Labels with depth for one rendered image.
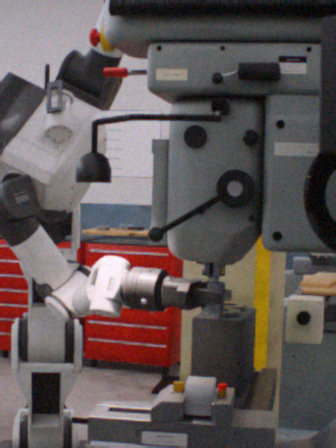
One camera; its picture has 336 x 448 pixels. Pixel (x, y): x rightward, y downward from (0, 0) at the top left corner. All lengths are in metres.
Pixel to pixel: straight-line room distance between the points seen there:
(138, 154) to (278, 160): 9.39
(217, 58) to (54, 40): 9.86
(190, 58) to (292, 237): 0.38
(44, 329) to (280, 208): 0.99
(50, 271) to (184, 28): 0.70
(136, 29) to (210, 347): 0.79
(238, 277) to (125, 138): 7.66
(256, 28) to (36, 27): 10.01
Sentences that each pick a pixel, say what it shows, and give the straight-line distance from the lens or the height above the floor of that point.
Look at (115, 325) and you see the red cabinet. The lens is 6.40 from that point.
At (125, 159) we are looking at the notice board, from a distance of 10.92.
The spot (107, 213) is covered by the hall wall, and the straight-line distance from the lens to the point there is 10.96.
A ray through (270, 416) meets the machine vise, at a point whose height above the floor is 1.03.
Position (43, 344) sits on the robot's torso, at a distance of 2.31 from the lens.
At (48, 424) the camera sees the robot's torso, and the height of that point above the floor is 0.75.
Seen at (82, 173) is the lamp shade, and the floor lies 1.48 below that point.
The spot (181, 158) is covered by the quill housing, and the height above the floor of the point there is 1.51.
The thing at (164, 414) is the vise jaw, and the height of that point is 1.04.
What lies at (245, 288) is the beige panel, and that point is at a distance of 3.39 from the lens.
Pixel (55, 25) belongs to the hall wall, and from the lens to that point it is 11.40.
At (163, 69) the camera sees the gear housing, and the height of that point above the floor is 1.67.
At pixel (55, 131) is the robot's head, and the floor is 1.57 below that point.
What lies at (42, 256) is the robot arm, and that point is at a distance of 1.94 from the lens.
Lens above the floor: 1.46
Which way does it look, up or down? 3 degrees down
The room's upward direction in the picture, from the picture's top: 2 degrees clockwise
